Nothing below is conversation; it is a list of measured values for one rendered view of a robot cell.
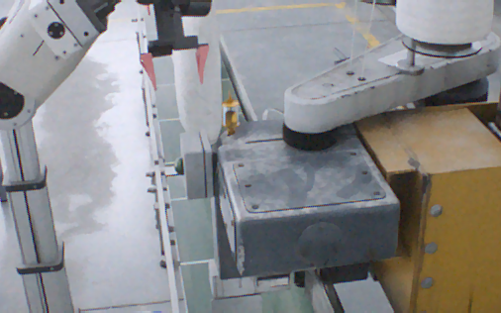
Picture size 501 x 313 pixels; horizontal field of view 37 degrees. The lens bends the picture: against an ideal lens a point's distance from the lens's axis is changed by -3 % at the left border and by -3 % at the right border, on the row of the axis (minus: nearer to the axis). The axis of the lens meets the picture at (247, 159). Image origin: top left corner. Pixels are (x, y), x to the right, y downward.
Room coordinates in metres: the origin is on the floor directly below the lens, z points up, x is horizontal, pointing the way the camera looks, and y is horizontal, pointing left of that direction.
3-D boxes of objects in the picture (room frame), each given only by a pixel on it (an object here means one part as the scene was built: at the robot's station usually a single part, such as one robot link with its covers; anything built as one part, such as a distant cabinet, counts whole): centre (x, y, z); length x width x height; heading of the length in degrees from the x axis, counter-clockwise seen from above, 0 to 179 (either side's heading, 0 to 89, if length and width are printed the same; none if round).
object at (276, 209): (1.03, -0.08, 1.21); 0.30 x 0.25 x 0.30; 9
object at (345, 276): (1.17, -0.18, 1.04); 0.08 x 0.06 x 0.05; 99
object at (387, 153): (1.10, -0.22, 1.26); 0.22 x 0.05 x 0.16; 9
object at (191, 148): (1.12, 0.08, 1.28); 0.08 x 0.05 x 0.09; 9
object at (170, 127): (3.87, 0.31, 0.33); 2.21 x 0.39 x 0.09; 9
